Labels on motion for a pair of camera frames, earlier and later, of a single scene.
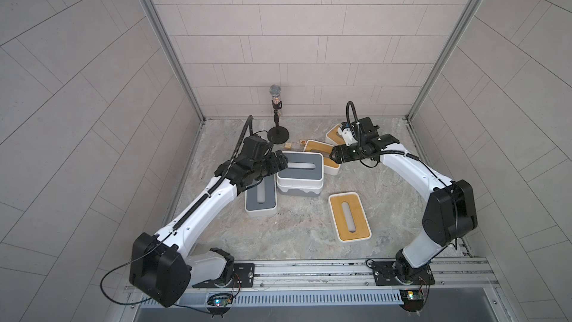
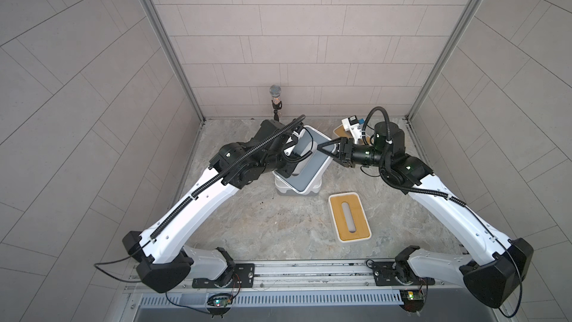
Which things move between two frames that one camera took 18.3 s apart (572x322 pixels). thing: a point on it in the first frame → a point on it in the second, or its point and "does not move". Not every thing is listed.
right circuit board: x=412 y=300 does not move
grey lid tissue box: x=261 y=200 → x=301 y=182
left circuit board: x=220 y=304 does not move
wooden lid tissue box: x=349 y=218 does not move
